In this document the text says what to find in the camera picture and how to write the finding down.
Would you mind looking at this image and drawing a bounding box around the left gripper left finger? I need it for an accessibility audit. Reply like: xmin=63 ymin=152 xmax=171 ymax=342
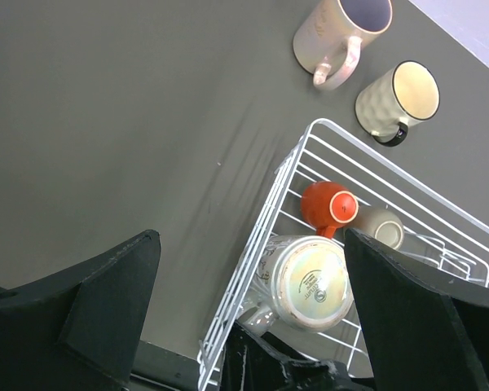
xmin=0 ymin=230 xmax=161 ymax=390

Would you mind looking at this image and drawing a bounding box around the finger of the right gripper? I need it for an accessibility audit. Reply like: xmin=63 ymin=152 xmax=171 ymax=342
xmin=219 ymin=322 xmax=375 ymax=390

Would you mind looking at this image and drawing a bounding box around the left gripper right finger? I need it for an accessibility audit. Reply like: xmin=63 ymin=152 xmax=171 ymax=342
xmin=344 ymin=229 xmax=489 ymax=390

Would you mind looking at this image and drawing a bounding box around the white floral iridescent mug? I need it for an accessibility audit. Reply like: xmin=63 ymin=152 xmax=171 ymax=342
xmin=236 ymin=235 xmax=353 ymax=336

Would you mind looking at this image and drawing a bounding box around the cream dimpled mug black handle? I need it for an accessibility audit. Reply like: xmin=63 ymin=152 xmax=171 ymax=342
xmin=355 ymin=60 xmax=440 ymax=147

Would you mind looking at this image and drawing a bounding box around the pink iridescent mug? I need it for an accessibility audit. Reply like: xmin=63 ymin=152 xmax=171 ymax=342
xmin=293 ymin=0 xmax=393 ymax=90

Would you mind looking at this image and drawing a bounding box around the small grey cup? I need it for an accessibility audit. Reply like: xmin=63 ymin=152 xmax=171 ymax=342
xmin=347 ymin=205 xmax=404 ymax=250

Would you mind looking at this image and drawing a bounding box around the small orange cup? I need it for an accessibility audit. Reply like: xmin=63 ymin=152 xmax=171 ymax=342
xmin=301 ymin=181 xmax=359 ymax=239

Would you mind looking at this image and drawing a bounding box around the white wire dish rack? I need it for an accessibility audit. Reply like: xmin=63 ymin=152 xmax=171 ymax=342
xmin=197 ymin=119 xmax=489 ymax=390

